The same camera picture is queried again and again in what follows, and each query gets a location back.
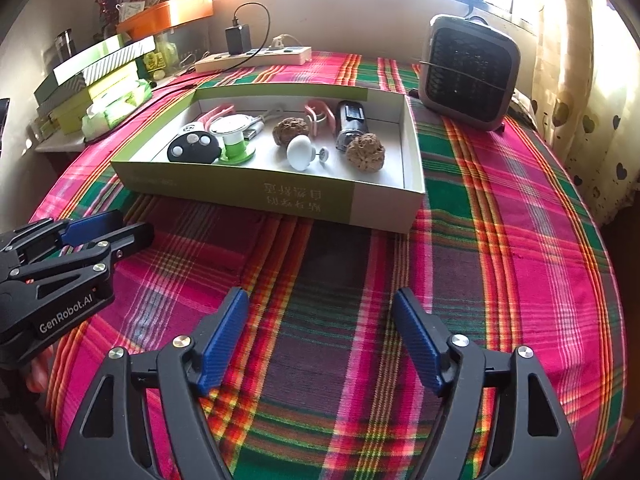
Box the clear plastic container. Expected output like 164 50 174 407
155 22 211 68

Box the green white round holder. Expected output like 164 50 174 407
209 114 253 165

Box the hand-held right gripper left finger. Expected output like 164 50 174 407
56 287 250 480

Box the black bike light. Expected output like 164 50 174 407
334 100 368 153

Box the dark green patterned box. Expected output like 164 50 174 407
34 67 86 103

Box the black charger cable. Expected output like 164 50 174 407
232 2 272 53

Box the pink strap bike light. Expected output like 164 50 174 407
304 100 335 137

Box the grey portable fan heater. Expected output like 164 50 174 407
417 12 521 133

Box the person's left hand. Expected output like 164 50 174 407
27 349 55 393

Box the white side table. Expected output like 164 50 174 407
34 130 88 153

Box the green white flat box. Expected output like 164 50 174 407
52 35 126 86

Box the black charger adapter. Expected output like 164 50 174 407
225 24 251 55

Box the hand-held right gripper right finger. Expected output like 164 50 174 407
392 287 583 480

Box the yellow-green box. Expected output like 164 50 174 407
57 62 141 133

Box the brown walnut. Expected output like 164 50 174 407
346 132 387 173
272 117 307 148

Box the black metal cup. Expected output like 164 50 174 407
54 29 76 63

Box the green tissue pack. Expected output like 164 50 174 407
81 77 153 141

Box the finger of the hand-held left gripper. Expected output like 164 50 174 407
0 211 122 271
0 221 156 293

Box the grey striped box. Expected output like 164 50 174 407
82 37 156 86

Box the heart print curtain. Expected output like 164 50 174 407
530 0 640 226

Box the orange tray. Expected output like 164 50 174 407
116 0 215 41

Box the green white cardboard box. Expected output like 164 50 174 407
110 82 427 235

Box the white power strip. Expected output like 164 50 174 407
194 46 312 73

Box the plaid tablecloth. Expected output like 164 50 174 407
30 50 628 480

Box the small yellow-green packet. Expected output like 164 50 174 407
142 40 180 73

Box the small green carton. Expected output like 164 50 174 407
30 115 63 136

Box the black key fob remote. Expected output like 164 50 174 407
167 131 222 163

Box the white round knob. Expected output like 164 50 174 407
286 136 331 171

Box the pink clip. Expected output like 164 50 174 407
200 103 236 128

